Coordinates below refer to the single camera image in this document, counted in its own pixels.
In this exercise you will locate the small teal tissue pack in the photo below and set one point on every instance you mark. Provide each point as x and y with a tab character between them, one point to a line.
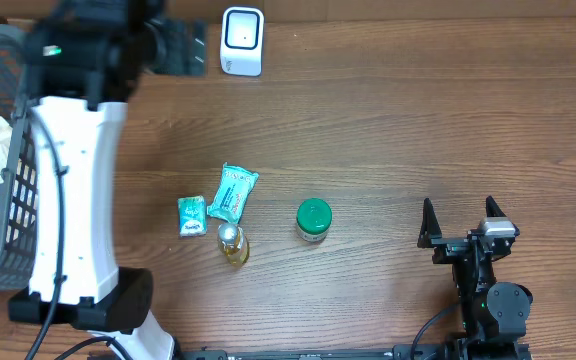
192	216

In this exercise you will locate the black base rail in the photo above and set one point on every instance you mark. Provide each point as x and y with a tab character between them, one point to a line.
398	352

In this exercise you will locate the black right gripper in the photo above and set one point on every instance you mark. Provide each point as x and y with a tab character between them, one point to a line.
450	247

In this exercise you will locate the green lid jar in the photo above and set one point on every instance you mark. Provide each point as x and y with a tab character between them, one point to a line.
313	219

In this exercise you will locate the white black barcode scanner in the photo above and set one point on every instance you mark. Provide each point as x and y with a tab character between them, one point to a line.
241	44

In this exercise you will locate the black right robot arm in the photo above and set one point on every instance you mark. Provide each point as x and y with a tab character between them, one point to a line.
494	313

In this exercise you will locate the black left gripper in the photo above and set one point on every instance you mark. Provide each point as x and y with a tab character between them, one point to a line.
183	40

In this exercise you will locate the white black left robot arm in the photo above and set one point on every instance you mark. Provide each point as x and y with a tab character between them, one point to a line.
83	62

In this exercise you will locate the grey plastic shopping basket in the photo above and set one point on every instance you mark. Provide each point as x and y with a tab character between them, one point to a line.
18	191

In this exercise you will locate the yellow oil bottle silver cap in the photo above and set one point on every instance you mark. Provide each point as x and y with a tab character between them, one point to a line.
233	243

